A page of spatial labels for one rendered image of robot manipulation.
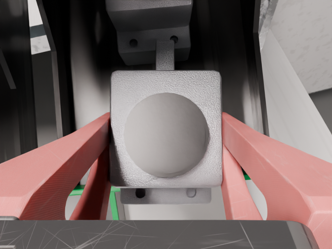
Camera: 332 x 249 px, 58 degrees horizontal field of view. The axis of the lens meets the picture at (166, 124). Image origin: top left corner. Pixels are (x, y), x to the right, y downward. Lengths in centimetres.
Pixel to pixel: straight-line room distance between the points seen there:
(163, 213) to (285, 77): 43
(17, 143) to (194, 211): 24
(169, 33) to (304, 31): 98
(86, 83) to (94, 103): 1
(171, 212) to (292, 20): 82
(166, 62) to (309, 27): 100
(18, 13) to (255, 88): 16
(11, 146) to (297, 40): 105
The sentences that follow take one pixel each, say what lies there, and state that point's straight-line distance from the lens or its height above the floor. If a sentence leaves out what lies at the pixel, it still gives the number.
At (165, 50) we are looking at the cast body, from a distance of 16.
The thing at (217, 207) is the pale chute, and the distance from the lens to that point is 37.
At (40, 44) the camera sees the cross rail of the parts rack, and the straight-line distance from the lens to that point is 24.
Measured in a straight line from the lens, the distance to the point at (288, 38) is 113.
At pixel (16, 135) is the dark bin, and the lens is 19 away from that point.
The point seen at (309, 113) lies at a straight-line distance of 66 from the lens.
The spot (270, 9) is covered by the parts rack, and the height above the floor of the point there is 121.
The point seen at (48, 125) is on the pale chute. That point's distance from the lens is 33.
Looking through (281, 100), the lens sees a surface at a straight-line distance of 65.
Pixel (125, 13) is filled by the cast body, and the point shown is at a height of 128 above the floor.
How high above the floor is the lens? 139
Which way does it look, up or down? 62 degrees down
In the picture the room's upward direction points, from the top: 6 degrees counter-clockwise
